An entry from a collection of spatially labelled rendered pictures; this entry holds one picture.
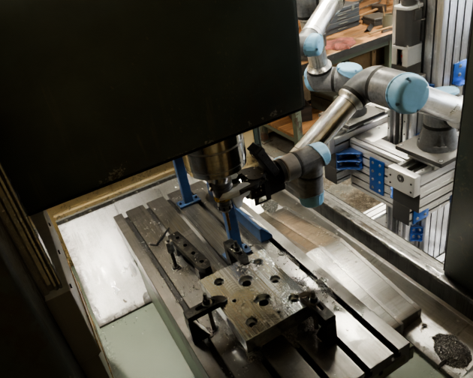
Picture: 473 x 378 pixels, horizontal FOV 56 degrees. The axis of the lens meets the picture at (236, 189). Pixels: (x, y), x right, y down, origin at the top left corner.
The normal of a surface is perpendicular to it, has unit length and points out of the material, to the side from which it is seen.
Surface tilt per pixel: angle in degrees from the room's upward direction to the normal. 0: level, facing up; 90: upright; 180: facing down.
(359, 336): 0
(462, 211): 90
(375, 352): 0
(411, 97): 86
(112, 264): 24
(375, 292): 8
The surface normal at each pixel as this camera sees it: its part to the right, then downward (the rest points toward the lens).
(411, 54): 0.49, 0.40
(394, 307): -0.09, -0.77
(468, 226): -0.86, 0.37
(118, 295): 0.05, -0.61
